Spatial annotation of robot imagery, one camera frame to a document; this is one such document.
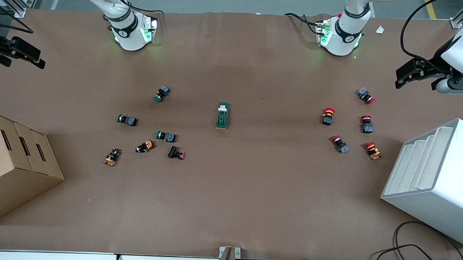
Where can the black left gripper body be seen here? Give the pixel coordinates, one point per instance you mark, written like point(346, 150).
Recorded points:
point(435, 62)

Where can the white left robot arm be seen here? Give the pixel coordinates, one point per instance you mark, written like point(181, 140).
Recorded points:
point(344, 34)

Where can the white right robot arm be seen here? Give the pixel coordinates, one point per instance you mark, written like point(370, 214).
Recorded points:
point(129, 30)

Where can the white paper scrap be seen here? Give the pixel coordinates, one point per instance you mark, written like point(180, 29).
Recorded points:
point(380, 29)

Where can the red mushroom button grey block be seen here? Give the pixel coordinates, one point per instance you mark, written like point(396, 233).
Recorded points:
point(367, 128)
point(363, 93)
point(342, 147)

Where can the red mushroom button orange block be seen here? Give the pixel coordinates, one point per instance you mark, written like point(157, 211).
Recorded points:
point(327, 118)
point(374, 153)

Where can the white slotted rack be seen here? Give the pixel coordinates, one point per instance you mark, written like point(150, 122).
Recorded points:
point(445, 183)

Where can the brown cardboard box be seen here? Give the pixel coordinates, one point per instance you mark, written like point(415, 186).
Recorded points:
point(18, 176)

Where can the green push button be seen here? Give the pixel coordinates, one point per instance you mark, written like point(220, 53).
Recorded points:
point(163, 91)
point(169, 137)
point(129, 121)

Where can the brown paper table cover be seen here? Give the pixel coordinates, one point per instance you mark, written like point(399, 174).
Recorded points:
point(252, 192)

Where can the black orange selector switch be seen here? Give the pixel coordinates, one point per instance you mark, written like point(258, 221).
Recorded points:
point(146, 146)
point(112, 157)

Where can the grey metal bracket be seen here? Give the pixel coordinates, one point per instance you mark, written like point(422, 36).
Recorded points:
point(227, 258)

